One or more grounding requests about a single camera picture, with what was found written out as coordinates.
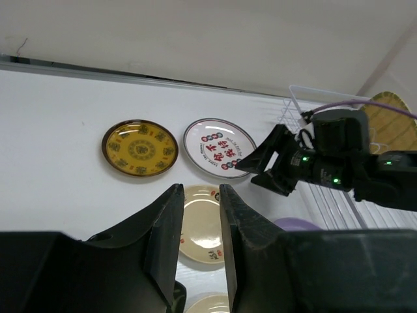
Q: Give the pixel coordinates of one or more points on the yellow woven square plate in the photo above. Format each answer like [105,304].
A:
[389,130]

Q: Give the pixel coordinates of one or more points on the white wire dish rack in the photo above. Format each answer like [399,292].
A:
[328,206]

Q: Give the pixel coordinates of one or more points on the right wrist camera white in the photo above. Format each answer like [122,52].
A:
[305,136]

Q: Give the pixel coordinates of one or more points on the brown yellow round plate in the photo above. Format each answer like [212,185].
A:
[140,148]

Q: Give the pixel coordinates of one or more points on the purple round plate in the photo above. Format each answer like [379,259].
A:
[295,224]

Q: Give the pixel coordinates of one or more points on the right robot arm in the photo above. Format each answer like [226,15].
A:
[387,179]

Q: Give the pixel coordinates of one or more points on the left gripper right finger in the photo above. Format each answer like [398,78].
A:
[255,264]

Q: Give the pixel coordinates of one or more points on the white plate red characters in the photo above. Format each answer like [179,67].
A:
[216,146]

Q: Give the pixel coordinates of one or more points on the cream plate upper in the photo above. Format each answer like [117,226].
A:
[201,235]

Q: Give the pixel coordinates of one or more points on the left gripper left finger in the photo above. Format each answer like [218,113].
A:
[135,261]

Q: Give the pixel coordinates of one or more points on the cream plate black spot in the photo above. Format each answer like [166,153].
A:
[218,303]

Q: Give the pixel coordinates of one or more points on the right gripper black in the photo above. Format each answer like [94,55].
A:
[341,138]

